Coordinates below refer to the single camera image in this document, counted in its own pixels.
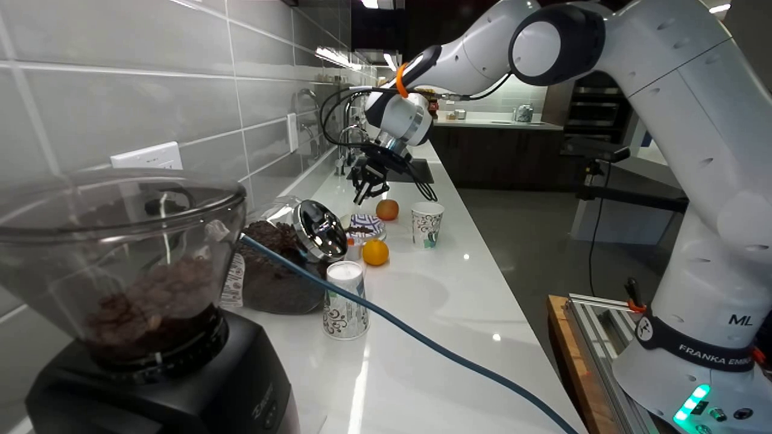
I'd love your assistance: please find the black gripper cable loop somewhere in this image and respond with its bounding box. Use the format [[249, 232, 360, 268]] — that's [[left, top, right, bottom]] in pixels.
[[319, 84, 383, 153]]

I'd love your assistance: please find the brown bag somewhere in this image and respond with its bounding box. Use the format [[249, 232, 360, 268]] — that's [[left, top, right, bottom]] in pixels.
[[240, 220, 328, 315]]

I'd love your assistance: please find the red orange peach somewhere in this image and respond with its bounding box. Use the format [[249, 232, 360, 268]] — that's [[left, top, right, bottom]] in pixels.
[[374, 198, 403, 225]]

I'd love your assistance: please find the small orange tangerine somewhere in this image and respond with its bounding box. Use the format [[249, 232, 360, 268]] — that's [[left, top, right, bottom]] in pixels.
[[360, 236, 394, 270]]

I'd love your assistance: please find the empty white wall outlet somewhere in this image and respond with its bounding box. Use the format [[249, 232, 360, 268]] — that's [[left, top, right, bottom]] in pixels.
[[284, 112, 301, 155]]

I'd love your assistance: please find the dark teal cable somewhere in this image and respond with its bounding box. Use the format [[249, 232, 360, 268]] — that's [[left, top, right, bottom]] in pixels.
[[240, 232, 581, 434]]

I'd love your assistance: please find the blue patterned bowl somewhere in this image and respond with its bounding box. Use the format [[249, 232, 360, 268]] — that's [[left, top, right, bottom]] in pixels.
[[346, 209, 389, 243]]

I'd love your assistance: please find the dark kitchen island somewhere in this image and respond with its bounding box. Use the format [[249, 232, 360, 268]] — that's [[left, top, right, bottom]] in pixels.
[[430, 119, 568, 192]]

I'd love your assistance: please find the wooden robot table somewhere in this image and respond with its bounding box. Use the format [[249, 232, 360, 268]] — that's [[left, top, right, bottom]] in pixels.
[[545, 291, 647, 434]]

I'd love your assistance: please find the dark sink basin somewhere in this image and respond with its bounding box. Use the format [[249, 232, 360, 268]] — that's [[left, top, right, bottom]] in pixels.
[[400, 156, 441, 203]]

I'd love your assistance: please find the small patterned paper cup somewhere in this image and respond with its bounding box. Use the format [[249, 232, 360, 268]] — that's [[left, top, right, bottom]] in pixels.
[[321, 260, 371, 338]]

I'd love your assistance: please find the large patterned paper cup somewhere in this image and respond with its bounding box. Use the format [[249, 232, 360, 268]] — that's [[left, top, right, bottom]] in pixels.
[[411, 201, 447, 250]]

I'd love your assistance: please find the black coffee grinder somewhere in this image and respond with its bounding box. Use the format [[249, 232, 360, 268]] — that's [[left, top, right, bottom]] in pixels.
[[0, 171, 300, 434]]

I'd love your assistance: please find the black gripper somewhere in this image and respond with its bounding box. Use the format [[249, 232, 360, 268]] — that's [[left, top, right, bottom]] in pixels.
[[351, 142, 412, 207]]

